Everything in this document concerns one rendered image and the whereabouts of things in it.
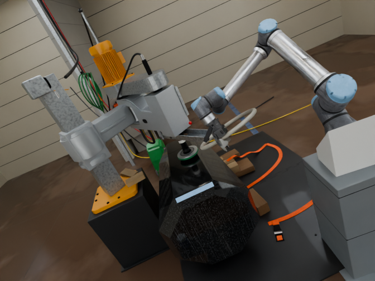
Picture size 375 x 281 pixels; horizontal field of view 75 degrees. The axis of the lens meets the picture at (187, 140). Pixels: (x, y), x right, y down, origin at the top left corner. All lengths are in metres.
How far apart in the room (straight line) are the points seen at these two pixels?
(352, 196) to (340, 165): 0.18
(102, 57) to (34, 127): 5.91
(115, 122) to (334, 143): 1.93
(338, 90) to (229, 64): 5.85
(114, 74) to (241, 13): 5.15
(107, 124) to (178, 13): 4.89
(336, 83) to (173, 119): 1.26
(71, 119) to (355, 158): 2.19
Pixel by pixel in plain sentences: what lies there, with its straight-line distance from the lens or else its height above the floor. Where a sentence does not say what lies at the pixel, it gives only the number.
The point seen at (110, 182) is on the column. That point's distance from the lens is 2.65.
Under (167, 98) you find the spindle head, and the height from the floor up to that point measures 1.49.
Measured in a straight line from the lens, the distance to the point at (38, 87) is 2.33.
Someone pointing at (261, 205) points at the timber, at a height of 0.14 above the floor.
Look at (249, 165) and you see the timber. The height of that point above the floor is 0.09.
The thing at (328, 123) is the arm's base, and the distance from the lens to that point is 1.70.
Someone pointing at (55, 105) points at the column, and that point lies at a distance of 2.43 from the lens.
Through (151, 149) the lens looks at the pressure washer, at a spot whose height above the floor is 0.51.
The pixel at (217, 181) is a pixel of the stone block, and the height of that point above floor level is 0.81.
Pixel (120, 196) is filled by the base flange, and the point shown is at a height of 0.78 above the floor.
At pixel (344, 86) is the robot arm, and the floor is 1.37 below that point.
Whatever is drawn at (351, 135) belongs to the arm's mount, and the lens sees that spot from 1.64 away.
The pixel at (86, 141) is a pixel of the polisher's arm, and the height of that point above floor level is 1.42.
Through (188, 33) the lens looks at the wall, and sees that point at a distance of 7.01.
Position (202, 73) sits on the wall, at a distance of 7.14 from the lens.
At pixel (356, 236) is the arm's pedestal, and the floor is 0.43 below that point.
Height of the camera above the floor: 1.98
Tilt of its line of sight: 24 degrees down
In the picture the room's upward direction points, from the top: 25 degrees counter-clockwise
